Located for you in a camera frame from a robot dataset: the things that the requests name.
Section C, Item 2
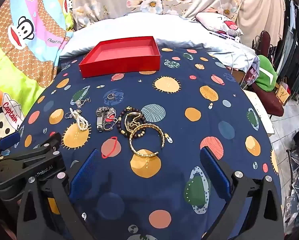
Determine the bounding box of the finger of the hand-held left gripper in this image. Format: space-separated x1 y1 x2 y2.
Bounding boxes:
0 131 21 161
4 132 63 167

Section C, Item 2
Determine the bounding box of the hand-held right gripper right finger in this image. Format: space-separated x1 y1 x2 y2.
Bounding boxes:
200 147 284 240

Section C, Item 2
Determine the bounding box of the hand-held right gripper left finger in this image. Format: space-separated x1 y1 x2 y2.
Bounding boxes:
16 148 101 240

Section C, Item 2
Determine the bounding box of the white pearl bracelet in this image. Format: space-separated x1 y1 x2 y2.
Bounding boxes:
69 108 89 132

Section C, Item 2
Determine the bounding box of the gold bangle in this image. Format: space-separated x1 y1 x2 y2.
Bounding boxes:
129 123 166 157

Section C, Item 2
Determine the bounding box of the silver wrist watch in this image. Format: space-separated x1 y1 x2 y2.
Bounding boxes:
96 107 110 132

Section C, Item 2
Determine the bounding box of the dark bead bracelet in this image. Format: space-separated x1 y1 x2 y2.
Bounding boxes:
116 108 150 138

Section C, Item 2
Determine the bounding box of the gold chain bracelet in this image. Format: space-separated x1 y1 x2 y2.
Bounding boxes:
124 111 143 131

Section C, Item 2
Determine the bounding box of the red cardboard box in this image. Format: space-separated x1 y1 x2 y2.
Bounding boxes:
79 36 161 78

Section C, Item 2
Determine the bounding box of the silver flower earring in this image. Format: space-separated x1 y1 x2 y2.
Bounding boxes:
71 97 91 109

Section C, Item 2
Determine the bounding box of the rhinestone flower earring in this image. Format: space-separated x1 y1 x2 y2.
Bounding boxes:
103 107 119 130

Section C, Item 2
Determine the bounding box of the colourful monkey print blanket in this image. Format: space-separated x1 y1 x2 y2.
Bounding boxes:
0 0 76 142

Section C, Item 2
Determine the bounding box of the navy planet print blanket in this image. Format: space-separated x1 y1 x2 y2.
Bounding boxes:
14 46 282 240

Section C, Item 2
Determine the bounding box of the dark red chair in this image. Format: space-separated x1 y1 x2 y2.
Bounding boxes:
250 31 285 117

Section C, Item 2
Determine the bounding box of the brown cardboard box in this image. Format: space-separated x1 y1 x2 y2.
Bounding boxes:
275 84 290 106

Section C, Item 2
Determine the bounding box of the green cloth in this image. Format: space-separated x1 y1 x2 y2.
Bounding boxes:
254 54 278 92

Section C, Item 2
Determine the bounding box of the rack of hanging clothes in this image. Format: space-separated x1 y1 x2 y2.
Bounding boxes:
275 0 299 102

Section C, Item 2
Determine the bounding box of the light blue pillow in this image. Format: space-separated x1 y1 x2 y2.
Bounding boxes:
58 12 259 72

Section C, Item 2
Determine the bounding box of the white cartoon face pillow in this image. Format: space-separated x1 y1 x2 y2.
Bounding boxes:
195 12 244 37

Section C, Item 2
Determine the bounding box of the grey floral cloth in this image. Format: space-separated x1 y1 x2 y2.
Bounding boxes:
71 0 245 30

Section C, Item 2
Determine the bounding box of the white cable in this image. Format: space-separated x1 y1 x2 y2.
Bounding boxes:
218 0 244 83

